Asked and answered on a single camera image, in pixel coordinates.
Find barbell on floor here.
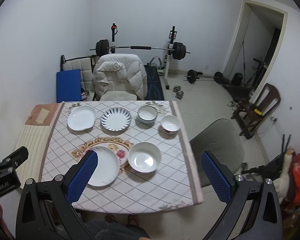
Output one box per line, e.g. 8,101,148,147
185,69,224,84

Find dark wooden chair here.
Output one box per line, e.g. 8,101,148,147
231,83,281,139

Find blue leaf pattern plate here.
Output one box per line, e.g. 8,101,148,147
101,107,132,132

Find checked floral tablecloth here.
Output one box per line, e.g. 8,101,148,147
39,101,203,214

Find white puffer jacket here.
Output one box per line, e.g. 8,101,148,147
91,54,148,101

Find light blue black-rimmed bowl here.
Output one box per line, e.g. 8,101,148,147
138,106,158,124

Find white weight bench rack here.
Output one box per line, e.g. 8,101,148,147
109,23,177,90

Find barbell on rack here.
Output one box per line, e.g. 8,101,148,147
90,40,190,60

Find white bowl red flowers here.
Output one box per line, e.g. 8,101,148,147
161,115,180,134

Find white plate floral edge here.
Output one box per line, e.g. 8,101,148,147
88,146,128,187

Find blue folded mat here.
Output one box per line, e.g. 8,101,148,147
56,69,81,103

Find white scalloped plate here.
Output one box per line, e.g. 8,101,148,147
67,105,96,131

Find folded beige chair black frame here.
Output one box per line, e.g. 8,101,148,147
60,55,99,101

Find dark blue bench pad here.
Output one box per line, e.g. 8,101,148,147
145,66,164,101

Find red and white plush toy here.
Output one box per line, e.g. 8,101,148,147
274,147,300,213

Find beige striped table runner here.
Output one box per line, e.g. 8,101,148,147
15,125,53,189

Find chrome dumbbell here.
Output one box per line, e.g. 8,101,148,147
173,85,184,100

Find large white bowl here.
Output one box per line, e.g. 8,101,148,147
127,142,162,173

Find brown placemat with paper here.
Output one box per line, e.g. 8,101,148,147
25,103,63,126

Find grey green upholstered chair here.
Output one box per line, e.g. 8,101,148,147
190,119,244,187

